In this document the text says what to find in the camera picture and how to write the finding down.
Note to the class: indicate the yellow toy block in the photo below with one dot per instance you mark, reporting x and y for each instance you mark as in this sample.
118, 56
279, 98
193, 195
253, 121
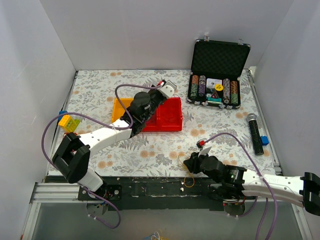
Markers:
63, 122

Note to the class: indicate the black poker chip case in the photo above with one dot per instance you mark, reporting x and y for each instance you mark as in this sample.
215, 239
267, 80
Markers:
218, 60

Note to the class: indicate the playing card deck box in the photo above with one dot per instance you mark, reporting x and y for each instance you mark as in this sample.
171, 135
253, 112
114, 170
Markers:
212, 82

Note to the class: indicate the red plastic bin middle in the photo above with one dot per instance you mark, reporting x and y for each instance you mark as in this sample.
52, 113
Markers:
153, 124

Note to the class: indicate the floral patterned table mat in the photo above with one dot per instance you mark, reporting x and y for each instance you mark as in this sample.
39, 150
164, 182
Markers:
173, 132

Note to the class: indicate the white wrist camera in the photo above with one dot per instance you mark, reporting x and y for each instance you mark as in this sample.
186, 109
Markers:
167, 88
204, 148

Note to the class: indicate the black handheld microphone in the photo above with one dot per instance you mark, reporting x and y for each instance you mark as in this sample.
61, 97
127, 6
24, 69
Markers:
255, 135

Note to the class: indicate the blue toy block right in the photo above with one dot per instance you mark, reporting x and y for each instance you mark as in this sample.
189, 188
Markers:
264, 140

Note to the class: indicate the red plastic bin right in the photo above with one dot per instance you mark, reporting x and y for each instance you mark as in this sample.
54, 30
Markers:
171, 117

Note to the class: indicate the lime green toy block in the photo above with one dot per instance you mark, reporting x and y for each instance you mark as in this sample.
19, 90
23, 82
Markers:
72, 125

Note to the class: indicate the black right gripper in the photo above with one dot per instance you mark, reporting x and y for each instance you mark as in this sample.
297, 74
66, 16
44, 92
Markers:
194, 162

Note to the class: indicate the teal rectangular tag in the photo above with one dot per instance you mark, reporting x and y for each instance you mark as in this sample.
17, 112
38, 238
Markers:
216, 100

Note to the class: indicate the cable bundle bottom edge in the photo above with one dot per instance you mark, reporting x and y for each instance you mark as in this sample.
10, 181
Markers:
157, 235

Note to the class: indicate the aluminium frame rail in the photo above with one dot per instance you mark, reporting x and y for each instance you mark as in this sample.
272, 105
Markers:
53, 208

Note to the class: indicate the yellow round dealer button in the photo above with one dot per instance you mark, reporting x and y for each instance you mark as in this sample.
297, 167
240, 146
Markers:
218, 87

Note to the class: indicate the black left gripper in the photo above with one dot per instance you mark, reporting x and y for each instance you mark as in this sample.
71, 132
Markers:
158, 95

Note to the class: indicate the red plastic bin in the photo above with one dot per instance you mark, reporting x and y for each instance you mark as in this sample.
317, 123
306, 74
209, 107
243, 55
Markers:
171, 117
153, 124

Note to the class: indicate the yellow plastic bin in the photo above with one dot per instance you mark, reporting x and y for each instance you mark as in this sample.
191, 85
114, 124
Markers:
118, 110

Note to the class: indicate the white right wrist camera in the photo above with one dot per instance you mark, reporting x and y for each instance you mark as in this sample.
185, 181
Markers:
204, 148

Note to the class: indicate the blue toy block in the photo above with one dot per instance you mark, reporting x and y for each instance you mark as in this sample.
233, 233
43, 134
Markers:
264, 140
62, 112

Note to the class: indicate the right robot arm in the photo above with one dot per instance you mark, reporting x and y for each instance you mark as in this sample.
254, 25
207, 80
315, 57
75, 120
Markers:
234, 182

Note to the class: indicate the blue toy block left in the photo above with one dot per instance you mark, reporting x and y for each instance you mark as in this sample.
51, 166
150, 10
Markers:
62, 112

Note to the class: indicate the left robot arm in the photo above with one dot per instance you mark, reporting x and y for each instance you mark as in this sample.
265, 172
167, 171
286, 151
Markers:
74, 152

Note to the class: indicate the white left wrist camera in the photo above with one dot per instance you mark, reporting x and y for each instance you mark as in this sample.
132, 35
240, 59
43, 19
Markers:
167, 88

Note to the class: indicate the poker chip stack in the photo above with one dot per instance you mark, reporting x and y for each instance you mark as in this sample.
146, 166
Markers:
201, 86
226, 91
194, 87
233, 92

